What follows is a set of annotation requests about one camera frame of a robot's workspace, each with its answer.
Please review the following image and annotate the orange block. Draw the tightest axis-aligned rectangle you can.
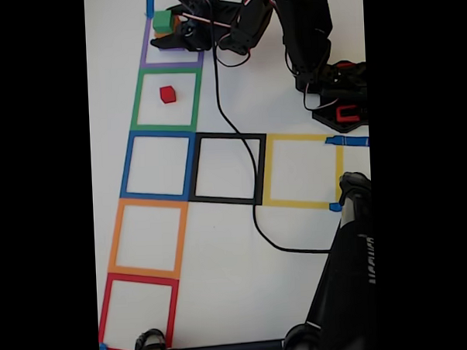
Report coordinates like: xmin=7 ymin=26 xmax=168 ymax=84
xmin=152 ymin=15 xmax=182 ymax=38

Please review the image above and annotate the green block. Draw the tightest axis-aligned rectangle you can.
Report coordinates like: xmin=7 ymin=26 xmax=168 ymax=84
xmin=151 ymin=9 xmax=173 ymax=33

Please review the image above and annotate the small red cube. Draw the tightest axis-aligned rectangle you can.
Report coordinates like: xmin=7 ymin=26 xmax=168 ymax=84
xmin=159 ymin=85 xmax=177 ymax=105

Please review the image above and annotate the purple square frame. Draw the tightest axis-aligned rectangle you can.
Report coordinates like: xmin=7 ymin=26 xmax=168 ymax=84
xmin=136 ymin=9 xmax=210 ymax=71

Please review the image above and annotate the green square frame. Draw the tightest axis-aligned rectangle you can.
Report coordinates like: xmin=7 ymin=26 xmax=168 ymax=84
xmin=127 ymin=66 xmax=206 ymax=135

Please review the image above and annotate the black camera cable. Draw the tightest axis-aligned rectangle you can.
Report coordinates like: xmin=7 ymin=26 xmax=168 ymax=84
xmin=206 ymin=0 xmax=333 ymax=258

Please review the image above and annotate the black square frame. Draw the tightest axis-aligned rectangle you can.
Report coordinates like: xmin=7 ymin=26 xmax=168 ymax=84
xmin=185 ymin=129 xmax=270 ymax=209

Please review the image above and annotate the blue square frame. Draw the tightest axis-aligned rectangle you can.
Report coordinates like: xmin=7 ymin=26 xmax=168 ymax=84
xmin=117 ymin=128 xmax=200 ymax=204

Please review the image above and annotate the yellow square frame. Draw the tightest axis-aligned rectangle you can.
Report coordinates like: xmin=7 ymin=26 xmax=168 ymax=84
xmin=259 ymin=130 xmax=347 ymax=213

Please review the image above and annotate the orange square frame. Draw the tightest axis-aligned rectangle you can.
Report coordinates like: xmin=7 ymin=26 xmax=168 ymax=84
xmin=105 ymin=195 xmax=192 ymax=283

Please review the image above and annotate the red square frame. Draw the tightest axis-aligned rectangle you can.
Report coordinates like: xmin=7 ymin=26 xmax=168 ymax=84
xmin=95 ymin=269 xmax=183 ymax=350

